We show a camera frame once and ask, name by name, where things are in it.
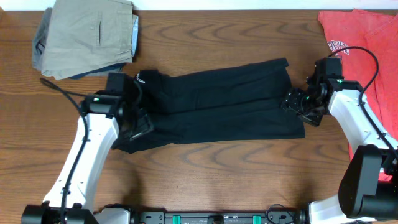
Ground black polo shirt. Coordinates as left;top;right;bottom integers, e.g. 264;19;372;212
114;58;305;154

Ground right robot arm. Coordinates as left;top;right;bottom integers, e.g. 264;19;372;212
281;79;397;223

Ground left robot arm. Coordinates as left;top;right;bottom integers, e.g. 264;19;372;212
21;93;151;223

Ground folded dark blue garment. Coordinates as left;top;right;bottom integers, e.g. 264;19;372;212
69;63;125;80

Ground red printed t-shirt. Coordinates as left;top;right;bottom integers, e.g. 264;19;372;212
317;8;398;183

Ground folded light blue garment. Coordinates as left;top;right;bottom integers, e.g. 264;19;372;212
131;14;139;56

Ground folded khaki trousers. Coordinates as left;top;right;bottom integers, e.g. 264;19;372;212
41;0;135;80

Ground folded grey garment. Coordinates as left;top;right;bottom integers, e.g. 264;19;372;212
32;7;52;71

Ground right black cable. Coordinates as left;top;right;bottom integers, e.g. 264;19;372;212
328;45;398;162

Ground black cable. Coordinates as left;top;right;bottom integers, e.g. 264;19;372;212
328;45;398;162
39;77;94;224

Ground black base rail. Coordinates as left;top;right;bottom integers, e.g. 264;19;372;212
136;208;310;224

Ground left black cable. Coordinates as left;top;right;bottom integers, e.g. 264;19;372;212
39;77;94;224

